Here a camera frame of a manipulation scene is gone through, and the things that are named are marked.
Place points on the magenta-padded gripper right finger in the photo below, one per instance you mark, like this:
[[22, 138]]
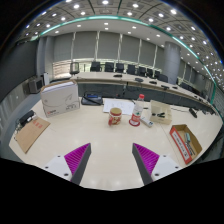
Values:
[[148, 160]]

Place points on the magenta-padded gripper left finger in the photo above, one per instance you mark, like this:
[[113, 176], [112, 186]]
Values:
[[75, 160]]

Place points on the clear red-capped water bottle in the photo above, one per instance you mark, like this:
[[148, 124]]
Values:
[[137, 111]]

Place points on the brown red-edged cardboard box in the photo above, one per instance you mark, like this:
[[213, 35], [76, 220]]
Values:
[[178, 143]]

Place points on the small white oblong box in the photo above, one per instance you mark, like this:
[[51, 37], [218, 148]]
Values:
[[146, 121]]

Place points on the flat round red coaster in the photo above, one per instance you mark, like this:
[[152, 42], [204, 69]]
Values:
[[132, 124]]

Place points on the brown paper envelope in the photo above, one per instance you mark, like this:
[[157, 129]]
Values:
[[31, 133]]

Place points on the small open white box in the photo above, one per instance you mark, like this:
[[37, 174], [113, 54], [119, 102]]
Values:
[[160, 108]]

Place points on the red and cream mug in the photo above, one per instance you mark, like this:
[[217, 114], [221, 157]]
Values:
[[115, 117]]

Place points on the white cardboard box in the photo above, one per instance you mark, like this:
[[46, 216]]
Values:
[[60, 100]]

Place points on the white paper sheet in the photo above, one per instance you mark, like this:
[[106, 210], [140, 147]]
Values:
[[116, 106]]

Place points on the black desk phone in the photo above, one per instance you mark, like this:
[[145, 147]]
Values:
[[91, 100]]

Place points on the black flat device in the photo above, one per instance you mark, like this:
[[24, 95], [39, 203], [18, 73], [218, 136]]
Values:
[[26, 117]]

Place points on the long conference desk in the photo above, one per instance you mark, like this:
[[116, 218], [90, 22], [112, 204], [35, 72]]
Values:
[[110, 89]]

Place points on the grey monitor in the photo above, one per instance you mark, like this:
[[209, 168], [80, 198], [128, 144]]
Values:
[[35, 85]]

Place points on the black office chairs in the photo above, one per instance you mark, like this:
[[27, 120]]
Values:
[[120, 67]]

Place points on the ceiling lights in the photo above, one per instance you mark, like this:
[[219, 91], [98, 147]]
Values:
[[106, 23]]

